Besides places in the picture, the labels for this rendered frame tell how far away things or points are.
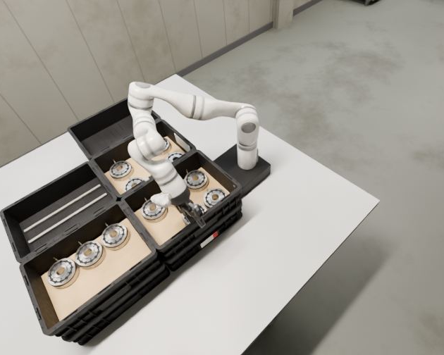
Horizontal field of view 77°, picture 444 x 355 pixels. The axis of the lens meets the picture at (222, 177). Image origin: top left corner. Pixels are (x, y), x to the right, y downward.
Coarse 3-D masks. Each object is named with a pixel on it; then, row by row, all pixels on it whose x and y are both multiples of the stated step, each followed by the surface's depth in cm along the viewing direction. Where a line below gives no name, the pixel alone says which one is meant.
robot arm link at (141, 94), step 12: (132, 84) 100; (144, 84) 101; (132, 96) 100; (144, 96) 99; (156, 96) 101; (168, 96) 102; (180, 96) 104; (192, 96) 106; (180, 108) 105; (192, 108) 105
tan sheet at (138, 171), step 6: (168, 138) 147; (174, 144) 143; (174, 150) 141; (180, 150) 140; (156, 156) 139; (162, 156) 139; (132, 162) 138; (138, 168) 135; (108, 174) 135; (132, 174) 133; (138, 174) 133; (144, 174) 133; (150, 174) 132; (114, 180) 132; (126, 180) 131; (114, 186) 130; (120, 186) 129; (120, 192) 127
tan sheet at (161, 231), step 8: (200, 168) 132; (208, 176) 128; (208, 184) 126; (216, 184) 125; (192, 192) 124; (200, 192) 123; (192, 200) 121; (200, 200) 121; (168, 208) 119; (168, 216) 117; (176, 216) 117; (144, 224) 116; (152, 224) 115; (160, 224) 115; (168, 224) 115; (176, 224) 114; (184, 224) 114; (152, 232) 113; (160, 232) 113; (168, 232) 112; (176, 232) 112; (160, 240) 110
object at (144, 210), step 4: (148, 200) 119; (144, 204) 118; (148, 204) 118; (144, 208) 117; (160, 208) 116; (164, 208) 116; (144, 212) 116; (148, 212) 115; (156, 212) 115; (160, 212) 115; (144, 216) 114; (148, 216) 114; (152, 216) 114; (156, 216) 114
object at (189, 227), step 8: (192, 152) 125; (200, 152) 124; (184, 160) 123; (208, 160) 121; (216, 168) 118; (144, 184) 116; (232, 192) 109; (224, 200) 107; (128, 208) 111; (216, 208) 107; (136, 216) 106; (208, 216) 106; (192, 224) 102; (144, 232) 102; (184, 232) 101; (152, 240) 100; (168, 240) 99; (176, 240) 101; (160, 248) 98
